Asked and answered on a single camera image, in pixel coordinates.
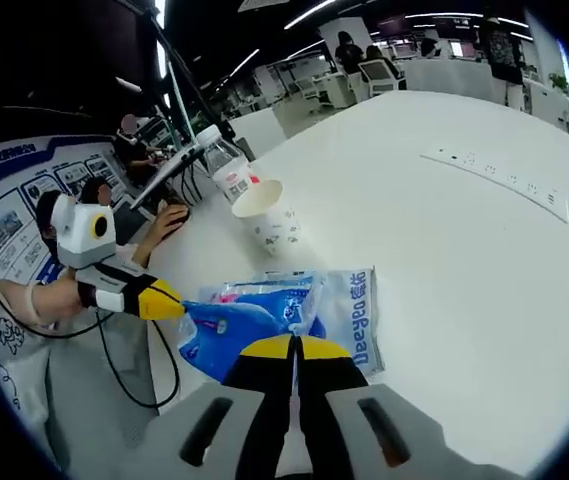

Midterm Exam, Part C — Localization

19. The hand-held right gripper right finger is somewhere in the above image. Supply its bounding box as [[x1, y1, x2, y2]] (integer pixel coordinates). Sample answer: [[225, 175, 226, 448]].
[[296, 334, 521, 480]]

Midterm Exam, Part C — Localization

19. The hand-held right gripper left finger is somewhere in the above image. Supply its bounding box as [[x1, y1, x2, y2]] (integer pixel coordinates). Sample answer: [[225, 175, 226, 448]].
[[146, 334, 298, 480]]

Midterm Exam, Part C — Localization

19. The blue flowered packet item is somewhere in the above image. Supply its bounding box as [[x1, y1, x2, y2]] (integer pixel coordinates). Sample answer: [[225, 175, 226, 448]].
[[177, 272, 333, 387]]

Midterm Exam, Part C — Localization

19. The white and blue packet item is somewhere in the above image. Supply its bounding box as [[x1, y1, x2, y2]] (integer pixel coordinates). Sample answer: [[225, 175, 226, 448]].
[[311, 267, 386, 377]]

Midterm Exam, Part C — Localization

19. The white paper cup item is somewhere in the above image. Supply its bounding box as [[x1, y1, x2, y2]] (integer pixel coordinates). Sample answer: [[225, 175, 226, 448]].
[[231, 178, 304, 257]]

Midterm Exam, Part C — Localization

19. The clear plastic bottle item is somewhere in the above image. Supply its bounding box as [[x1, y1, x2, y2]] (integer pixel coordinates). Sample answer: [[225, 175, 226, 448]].
[[195, 124, 261, 205]]

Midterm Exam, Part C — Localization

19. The person's white printed shirt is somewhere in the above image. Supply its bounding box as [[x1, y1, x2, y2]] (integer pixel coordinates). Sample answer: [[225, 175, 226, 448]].
[[0, 279, 53, 451]]

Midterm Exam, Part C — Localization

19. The white table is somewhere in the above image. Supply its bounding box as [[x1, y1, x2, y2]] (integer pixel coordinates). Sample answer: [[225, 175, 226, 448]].
[[151, 89, 569, 476]]

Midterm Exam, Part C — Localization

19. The table power socket strip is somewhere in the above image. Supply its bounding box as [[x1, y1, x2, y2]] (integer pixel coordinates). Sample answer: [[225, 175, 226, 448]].
[[419, 144, 569, 225]]

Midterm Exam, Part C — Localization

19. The white office chair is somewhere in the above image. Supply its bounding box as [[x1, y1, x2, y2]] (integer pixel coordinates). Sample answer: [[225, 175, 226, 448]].
[[357, 59, 407, 98]]

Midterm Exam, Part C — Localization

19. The wall poster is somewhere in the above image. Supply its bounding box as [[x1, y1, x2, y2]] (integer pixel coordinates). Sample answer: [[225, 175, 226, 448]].
[[0, 134, 131, 287]]

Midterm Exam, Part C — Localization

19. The black cable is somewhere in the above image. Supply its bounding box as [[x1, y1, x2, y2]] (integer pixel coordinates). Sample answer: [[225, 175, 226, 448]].
[[28, 299, 181, 410]]

